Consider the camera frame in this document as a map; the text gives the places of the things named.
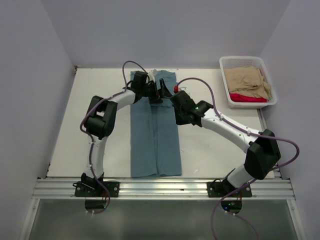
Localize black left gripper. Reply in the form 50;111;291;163
140;78;172;103

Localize blue t shirt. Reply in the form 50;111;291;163
129;69;183;179

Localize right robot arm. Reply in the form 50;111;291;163
170;90;281;197

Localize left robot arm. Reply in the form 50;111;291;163
80;71;172;197

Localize red t shirt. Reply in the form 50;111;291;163
229;93;267;103

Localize white plastic laundry basket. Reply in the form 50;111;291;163
219;56;278;109

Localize beige t shirt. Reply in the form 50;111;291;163
223;66;271;101

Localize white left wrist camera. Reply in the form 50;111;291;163
147;69;158;82

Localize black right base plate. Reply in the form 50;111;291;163
206;179;253;198

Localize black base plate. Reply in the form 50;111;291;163
206;179;253;198
72;181;120;198

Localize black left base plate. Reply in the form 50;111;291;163
72;181;120;198

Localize aluminium mounting rail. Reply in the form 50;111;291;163
32;107;297;201

